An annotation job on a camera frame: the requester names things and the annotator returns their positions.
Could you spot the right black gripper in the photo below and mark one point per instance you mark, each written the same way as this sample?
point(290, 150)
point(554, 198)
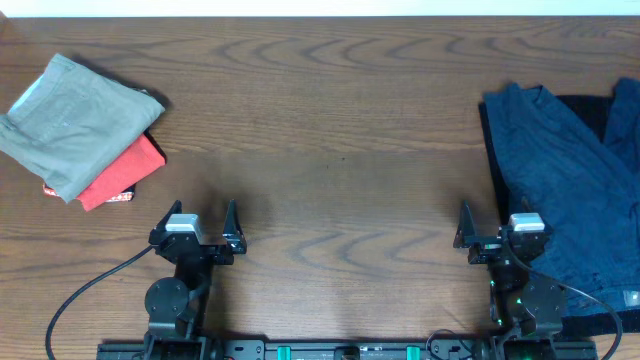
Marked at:
point(465, 238)

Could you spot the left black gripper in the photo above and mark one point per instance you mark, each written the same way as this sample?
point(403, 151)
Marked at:
point(235, 241)

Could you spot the dark blue shorts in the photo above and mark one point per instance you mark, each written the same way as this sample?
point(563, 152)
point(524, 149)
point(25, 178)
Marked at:
point(586, 187)

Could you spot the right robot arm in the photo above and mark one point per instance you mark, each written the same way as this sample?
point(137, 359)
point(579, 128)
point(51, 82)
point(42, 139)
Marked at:
point(527, 307)

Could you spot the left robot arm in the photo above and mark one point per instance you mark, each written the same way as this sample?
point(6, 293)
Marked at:
point(176, 305)

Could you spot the red patterned cloth bottom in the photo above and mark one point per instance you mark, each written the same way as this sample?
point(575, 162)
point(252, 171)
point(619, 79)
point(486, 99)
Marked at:
point(120, 196)

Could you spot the folded red cloth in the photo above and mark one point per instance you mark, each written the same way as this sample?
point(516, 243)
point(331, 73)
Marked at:
point(139, 160)

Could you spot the black cloth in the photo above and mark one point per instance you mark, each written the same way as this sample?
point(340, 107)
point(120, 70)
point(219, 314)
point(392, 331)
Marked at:
point(593, 112)

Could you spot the folded grey-green trousers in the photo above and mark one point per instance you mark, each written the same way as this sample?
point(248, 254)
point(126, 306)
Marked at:
point(72, 123)

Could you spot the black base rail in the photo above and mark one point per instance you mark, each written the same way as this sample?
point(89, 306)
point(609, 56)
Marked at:
point(438, 348)

